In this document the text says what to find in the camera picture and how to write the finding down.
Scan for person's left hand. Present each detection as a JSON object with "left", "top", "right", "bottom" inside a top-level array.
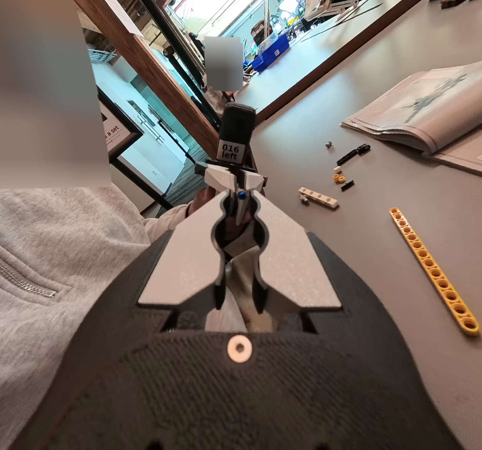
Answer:
[{"left": 185, "top": 187, "right": 223, "bottom": 219}]

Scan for long black lego connector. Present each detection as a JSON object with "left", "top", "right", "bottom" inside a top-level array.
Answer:
[{"left": 336, "top": 143, "right": 372, "bottom": 167}]

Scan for person's grey hoodie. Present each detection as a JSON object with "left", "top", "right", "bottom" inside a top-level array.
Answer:
[{"left": 0, "top": 186, "right": 152, "bottom": 450}]

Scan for open lego instruction booklet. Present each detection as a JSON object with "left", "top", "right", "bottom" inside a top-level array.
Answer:
[{"left": 340, "top": 60, "right": 482, "bottom": 156}]

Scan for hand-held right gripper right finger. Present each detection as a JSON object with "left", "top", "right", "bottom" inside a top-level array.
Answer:
[{"left": 249, "top": 189, "right": 343, "bottom": 333}]

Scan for long yellow lego beam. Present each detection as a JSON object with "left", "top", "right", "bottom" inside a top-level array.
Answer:
[{"left": 389, "top": 207, "right": 481, "bottom": 336}]

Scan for small blue parts bin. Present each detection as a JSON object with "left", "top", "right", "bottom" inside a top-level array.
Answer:
[{"left": 250, "top": 34, "right": 291, "bottom": 73}]

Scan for grey lego axle blue pin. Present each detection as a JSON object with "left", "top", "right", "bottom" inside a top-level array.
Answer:
[{"left": 232, "top": 188, "right": 250, "bottom": 227}]

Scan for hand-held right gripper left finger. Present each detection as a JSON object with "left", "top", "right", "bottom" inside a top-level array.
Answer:
[{"left": 137, "top": 189, "right": 232, "bottom": 332}]

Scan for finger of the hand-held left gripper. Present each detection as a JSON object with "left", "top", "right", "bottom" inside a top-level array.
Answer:
[
  {"left": 205, "top": 166, "right": 235, "bottom": 192},
  {"left": 240, "top": 172, "right": 265, "bottom": 192}
]

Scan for white lego beam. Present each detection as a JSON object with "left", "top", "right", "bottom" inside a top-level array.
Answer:
[{"left": 297, "top": 187, "right": 340, "bottom": 210}]

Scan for flat instruction page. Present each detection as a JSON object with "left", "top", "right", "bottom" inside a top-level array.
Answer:
[{"left": 432, "top": 134, "right": 482, "bottom": 177}]

